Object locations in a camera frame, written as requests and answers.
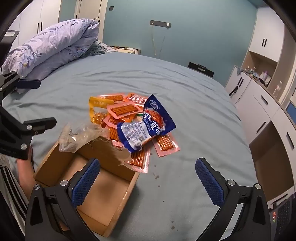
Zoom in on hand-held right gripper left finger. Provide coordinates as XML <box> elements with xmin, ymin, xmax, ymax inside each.
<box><xmin>24</xmin><ymin>158</ymin><xmax>101</xmax><ymax>241</ymax></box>

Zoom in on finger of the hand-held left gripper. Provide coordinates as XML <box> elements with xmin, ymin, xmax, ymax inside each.
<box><xmin>0</xmin><ymin>108</ymin><xmax>57</xmax><ymax>150</ymax></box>
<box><xmin>0</xmin><ymin>71</ymin><xmax>41</xmax><ymax>99</ymax></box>

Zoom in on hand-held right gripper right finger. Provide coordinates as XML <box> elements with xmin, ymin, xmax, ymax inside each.
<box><xmin>195</xmin><ymin>158</ymin><xmax>272</xmax><ymax>241</ymax></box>

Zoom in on brown cardboard box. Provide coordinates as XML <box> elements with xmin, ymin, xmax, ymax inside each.
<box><xmin>33</xmin><ymin>137</ymin><xmax>140</xmax><ymax>237</ymax></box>

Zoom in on yellow snack packet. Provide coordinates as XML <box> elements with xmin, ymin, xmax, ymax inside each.
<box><xmin>89</xmin><ymin>96</ymin><xmax>115</xmax><ymax>126</ymax></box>

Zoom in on blue white snack bag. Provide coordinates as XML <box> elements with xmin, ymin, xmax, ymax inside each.
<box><xmin>116</xmin><ymin>94</ymin><xmax>177</xmax><ymax>153</ymax></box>

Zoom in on pile of orange stick packets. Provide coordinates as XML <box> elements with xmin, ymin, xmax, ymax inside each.
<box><xmin>102</xmin><ymin>93</ymin><xmax>181</xmax><ymax>173</ymax></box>

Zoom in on person's left forearm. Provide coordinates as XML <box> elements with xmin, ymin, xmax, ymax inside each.
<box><xmin>17</xmin><ymin>146</ymin><xmax>35</xmax><ymax>194</ymax></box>

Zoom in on clear crumpled plastic bag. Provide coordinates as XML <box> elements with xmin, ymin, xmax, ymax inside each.
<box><xmin>58</xmin><ymin>122</ymin><xmax>111</xmax><ymax>153</ymax></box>

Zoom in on black white striped pants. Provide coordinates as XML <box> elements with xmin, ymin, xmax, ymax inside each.
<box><xmin>0</xmin><ymin>160</ymin><xmax>29</xmax><ymax>223</ymax></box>

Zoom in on black object with white label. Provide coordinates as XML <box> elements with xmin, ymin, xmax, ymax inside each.
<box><xmin>0</xmin><ymin>29</ymin><xmax>19</xmax><ymax>69</ymax></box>

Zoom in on white wardrobe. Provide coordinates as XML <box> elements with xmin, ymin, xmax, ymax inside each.
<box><xmin>9</xmin><ymin>0</ymin><xmax>107</xmax><ymax>44</ymax></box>

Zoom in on green crumpled cloth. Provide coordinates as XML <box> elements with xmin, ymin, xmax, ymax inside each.
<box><xmin>87</xmin><ymin>42</ymin><xmax>109</xmax><ymax>56</ymax></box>

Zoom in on black gridded device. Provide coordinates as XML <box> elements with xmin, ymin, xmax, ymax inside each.
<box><xmin>268</xmin><ymin>195</ymin><xmax>294</xmax><ymax>241</ymax></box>

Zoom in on bed with grey-blue sheet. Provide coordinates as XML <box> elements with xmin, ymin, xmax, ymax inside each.
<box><xmin>0</xmin><ymin>52</ymin><xmax>258</xmax><ymax>241</ymax></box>

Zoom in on white drawer cabinet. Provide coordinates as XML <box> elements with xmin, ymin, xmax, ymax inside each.
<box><xmin>225</xmin><ymin>65</ymin><xmax>296</xmax><ymax>163</ymax></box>

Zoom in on blue monitor screen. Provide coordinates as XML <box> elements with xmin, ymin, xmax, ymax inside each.
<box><xmin>285</xmin><ymin>102</ymin><xmax>296</xmax><ymax>127</ymax></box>

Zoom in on clear plastic bottle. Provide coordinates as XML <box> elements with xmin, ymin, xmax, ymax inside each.
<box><xmin>272</xmin><ymin>81</ymin><xmax>283</xmax><ymax>98</ymax></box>

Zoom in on black chair back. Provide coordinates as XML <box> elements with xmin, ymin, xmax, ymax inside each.
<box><xmin>188</xmin><ymin>62</ymin><xmax>214</xmax><ymax>78</ymax></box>

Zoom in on row of small bottles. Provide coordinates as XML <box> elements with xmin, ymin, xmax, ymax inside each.
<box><xmin>240</xmin><ymin>66</ymin><xmax>271</xmax><ymax>82</ymax></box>

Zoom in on black hanging strap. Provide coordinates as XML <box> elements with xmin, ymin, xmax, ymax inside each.
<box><xmin>229</xmin><ymin>78</ymin><xmax>244</xmax><ymax>97</ymax></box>

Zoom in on white hanging cable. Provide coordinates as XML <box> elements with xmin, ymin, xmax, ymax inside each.
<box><xmin>151</xmin><ymin>24</ymin><xmax>166</xmax><ymax>58</ymax></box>

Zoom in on grey wall power strip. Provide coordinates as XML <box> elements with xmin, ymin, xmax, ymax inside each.
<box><xmin>150</xmin><ymin>20</ymin><xmax>172</xmax><ymax>29</ymax></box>

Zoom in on white wall cabinet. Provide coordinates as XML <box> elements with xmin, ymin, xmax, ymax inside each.
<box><xmin>248</xmin><ymin>6</ymin><xmax>286</xmax><ymax>63</ymax></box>

